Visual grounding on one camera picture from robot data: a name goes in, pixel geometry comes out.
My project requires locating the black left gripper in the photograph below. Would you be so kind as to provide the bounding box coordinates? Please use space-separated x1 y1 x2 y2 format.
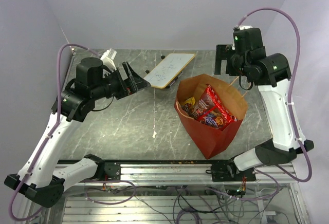
91 61 151 100

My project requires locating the red cookie snack bag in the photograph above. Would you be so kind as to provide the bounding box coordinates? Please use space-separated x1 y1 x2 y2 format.
189 84 237 130

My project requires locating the red brown paper bag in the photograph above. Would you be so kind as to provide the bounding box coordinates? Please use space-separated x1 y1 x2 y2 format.
174 74 248 159

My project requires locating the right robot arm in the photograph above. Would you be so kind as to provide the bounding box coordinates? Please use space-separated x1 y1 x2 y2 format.
214 26 314 181

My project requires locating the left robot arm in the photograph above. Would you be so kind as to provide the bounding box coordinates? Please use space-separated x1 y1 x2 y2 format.
5 57 150 208

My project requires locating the yellow m&m's candy packet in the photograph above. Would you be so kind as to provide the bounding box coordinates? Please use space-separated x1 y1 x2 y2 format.
180 97 196 113

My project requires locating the small whiteboard with yellow frame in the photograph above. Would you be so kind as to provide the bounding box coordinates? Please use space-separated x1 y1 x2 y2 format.
144 53 196 89

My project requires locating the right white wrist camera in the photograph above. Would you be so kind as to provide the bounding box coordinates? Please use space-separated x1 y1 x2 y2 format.
233 25 253 31

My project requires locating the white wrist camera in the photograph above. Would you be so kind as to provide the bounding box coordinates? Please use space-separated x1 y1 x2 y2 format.
100 48 117 70
233 25 253 31

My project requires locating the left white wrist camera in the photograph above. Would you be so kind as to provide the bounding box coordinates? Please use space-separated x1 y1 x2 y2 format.
100 48 117 70

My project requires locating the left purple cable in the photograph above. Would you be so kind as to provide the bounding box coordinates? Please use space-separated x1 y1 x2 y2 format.
9 43 108 221

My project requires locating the purple cable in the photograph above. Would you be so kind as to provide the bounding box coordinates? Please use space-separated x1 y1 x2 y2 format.
9 43 108 221
236 7 313 183

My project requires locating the aluminium mounting rail frame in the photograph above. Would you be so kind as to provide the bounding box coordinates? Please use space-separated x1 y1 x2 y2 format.
25 160 309 224

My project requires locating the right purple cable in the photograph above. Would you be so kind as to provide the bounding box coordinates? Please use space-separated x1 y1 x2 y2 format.
236 7 313 183

